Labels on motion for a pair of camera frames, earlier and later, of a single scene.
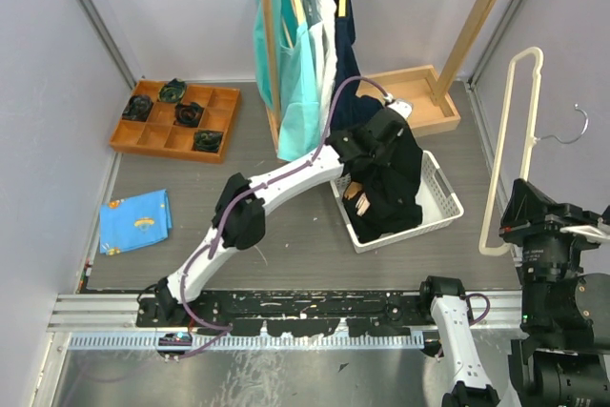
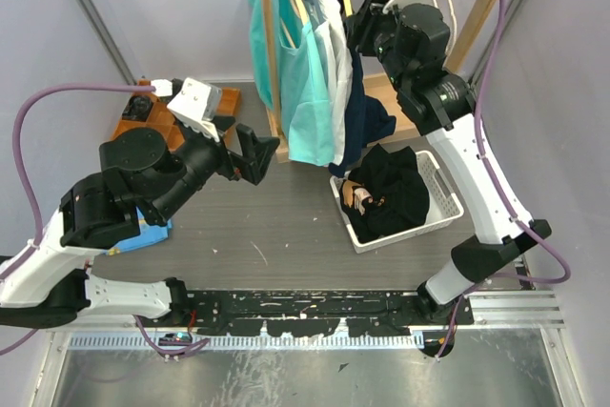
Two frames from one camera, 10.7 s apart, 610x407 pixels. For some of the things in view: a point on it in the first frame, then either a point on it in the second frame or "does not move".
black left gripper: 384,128 → 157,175
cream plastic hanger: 535,54 → 455,31
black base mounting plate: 300,314 does not move
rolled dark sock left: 138,108 does not move
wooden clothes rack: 416,99 does not move
